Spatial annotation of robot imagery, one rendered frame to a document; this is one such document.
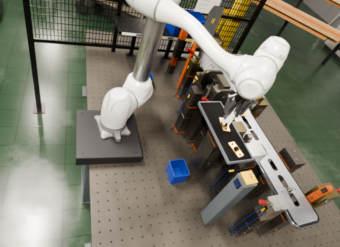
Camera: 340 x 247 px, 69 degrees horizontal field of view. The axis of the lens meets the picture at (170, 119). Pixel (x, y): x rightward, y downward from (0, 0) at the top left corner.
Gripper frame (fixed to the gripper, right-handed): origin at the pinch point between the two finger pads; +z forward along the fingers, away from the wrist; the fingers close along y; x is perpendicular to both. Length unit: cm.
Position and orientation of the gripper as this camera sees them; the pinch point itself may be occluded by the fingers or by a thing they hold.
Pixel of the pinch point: (228, 118)
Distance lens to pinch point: 118.6
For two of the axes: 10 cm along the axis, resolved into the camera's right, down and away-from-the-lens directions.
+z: -2.8, 6.6, 7.0
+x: -1.2, -7.5, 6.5
